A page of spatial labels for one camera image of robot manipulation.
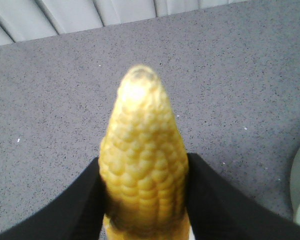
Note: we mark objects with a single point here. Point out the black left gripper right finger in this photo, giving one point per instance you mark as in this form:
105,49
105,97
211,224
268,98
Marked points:
219,211

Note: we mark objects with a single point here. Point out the pale yellow corn cob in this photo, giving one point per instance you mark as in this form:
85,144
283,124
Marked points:
143,163

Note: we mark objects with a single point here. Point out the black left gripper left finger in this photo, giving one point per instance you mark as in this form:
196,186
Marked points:
76,214

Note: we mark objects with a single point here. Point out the grey curtain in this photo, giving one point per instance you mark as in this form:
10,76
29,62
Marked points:
24,20

